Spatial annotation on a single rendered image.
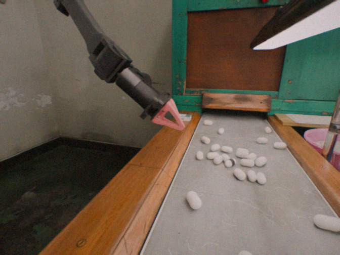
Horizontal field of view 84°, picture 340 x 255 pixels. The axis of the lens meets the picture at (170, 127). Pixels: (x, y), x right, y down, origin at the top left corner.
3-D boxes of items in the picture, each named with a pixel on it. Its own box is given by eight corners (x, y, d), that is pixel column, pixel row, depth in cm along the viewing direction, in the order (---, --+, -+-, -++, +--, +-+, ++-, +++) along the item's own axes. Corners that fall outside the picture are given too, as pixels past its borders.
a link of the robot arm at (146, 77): (90, 69, 48) (111, 42, 45) (112, 71, 59) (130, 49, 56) (123, 103, 48) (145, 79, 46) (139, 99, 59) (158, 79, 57)
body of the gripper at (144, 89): (172, 95, 52) (152, 77, 52) (160, 102, 43) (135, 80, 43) (158, 112, 55) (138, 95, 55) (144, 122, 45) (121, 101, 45)
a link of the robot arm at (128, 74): (109, 82, 47) (121, 63, 45) (121, 82, 53) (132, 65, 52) (130, 100, 47) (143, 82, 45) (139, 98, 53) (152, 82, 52)
